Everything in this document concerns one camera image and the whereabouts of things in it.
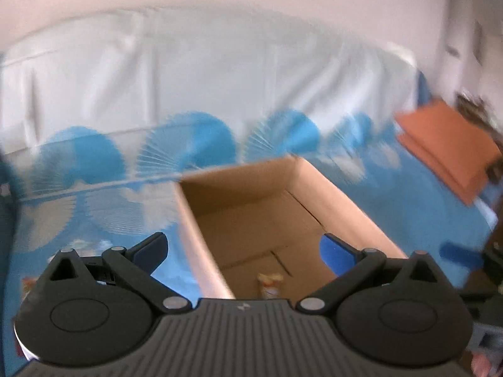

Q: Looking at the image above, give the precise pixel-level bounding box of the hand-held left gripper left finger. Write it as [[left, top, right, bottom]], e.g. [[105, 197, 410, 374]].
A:
[[49, 232, 193, 315]]

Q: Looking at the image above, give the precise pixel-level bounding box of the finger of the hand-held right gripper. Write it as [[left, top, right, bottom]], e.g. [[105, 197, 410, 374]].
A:
[[440, 243, 485, 271]]

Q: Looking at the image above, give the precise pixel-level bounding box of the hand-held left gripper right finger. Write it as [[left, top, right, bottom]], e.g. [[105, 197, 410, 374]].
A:
[[296, 233, 446, 315]]

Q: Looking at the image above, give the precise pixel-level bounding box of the beige snack packet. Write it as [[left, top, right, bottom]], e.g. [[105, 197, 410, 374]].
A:
[[257, 274, 284, 299]]

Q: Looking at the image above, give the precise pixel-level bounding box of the brown cardboard box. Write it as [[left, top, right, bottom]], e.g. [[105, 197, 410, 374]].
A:
[[175, 156, 407, 300]]

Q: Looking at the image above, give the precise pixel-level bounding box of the folded orange cloth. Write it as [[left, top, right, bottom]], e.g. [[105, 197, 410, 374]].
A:
[[395, 100, 500, 205]]

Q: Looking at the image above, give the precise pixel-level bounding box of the colourful snack packet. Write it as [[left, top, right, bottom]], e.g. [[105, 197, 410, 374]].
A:
[[20, 277, 41, 296]]

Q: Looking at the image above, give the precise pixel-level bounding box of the dark clutter pile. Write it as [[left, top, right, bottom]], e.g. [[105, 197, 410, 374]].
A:
[[456, 92, 503, 138]]

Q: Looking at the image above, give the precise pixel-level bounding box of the blue cushion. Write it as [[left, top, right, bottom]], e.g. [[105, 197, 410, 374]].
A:
[[417, 71, 432, 103]]

